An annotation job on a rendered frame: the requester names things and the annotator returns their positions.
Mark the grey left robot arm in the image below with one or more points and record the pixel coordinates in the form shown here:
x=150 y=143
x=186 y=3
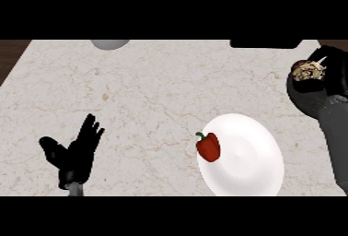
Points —
x=75 y=190

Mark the red bell pepper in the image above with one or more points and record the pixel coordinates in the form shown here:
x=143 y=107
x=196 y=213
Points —
x=208 y=148

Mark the grey rounded object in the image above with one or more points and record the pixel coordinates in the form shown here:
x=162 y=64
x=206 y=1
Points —
x=109 y=44

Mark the white plate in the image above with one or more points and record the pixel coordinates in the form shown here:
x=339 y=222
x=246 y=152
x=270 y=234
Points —
x=242 y=156

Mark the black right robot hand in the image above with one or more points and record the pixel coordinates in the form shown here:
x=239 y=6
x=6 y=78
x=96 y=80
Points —
x=336 y=70

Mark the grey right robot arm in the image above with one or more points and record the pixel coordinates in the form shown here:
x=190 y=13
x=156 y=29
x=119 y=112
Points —
x=333 y=144

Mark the brown cupcake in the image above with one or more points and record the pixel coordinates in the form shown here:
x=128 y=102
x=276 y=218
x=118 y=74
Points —
x=308 y=70

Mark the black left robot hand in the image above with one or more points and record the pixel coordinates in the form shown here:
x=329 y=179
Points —
x=78 y=155

